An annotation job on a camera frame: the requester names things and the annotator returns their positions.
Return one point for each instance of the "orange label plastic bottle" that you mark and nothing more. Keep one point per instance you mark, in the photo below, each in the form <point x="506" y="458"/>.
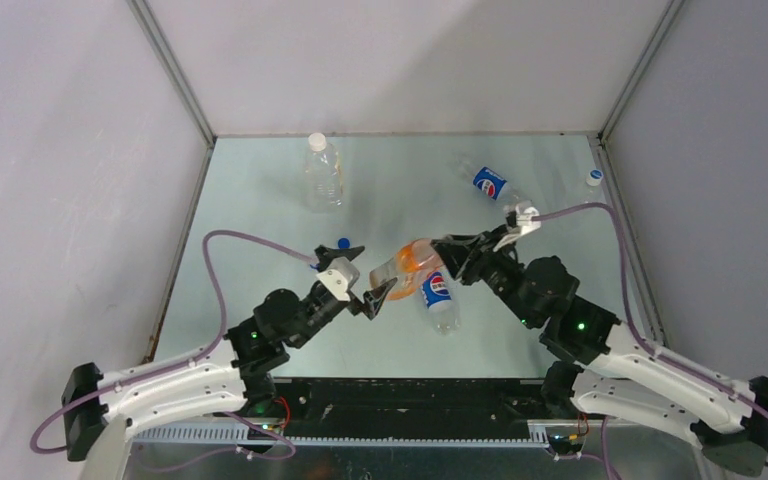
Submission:
<point x="409" y="268"/>

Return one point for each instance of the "left controller board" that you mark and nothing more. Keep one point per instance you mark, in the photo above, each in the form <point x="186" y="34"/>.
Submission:
<point x="260" y="433"/>

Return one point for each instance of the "right controller board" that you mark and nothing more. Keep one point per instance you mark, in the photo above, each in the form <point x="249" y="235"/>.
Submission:
<point x="565" y="446"/>

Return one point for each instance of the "white bottle cap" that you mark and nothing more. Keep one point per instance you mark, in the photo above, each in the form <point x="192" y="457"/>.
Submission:
<point x="594" y="178"/>
<point x="317" y="141"/>

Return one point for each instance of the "grey aluminium frame rail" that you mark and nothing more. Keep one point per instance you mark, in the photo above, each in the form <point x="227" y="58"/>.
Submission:
<point x="649" y="318"/>

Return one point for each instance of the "cream label clear bottle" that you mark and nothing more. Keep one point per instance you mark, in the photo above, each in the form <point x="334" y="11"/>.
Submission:
<point x="323" y="178"/>

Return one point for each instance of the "Pepsi bottle blue label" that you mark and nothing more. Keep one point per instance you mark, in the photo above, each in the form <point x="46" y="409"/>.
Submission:
<point x="493" y="185"/>

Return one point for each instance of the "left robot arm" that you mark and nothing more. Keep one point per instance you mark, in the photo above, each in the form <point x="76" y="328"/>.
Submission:
<point x="231" y="374"/>

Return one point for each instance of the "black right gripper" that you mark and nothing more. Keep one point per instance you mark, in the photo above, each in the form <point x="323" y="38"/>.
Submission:
<point x="479" y="249"/>

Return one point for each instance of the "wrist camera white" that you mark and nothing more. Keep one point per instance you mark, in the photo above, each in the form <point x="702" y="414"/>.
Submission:
<point x="339" y="278"/>
<point x="521" y="220"/>

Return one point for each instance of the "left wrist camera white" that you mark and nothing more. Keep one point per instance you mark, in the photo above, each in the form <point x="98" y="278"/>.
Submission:
<point x="339" y="278"/>

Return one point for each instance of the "clear unlabelled plastic bottle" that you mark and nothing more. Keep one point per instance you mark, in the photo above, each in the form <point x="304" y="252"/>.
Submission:
<point x="581" y="193"/>

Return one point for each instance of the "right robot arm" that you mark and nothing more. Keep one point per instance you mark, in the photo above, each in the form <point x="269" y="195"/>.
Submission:
<point x="604" y="369"/>

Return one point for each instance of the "controller board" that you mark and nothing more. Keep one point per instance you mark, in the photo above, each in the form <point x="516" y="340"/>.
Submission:
<point x="260" y="433"/>
<point x="565" y="446"/>

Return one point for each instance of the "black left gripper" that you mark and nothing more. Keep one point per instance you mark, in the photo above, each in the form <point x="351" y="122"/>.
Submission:
<point x="371" y="302"/>

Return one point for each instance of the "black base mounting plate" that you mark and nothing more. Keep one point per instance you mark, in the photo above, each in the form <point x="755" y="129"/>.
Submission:
<point x="408" y="409"/>

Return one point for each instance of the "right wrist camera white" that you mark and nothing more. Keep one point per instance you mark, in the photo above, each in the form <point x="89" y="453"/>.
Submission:
<point x="521" y="220"/>

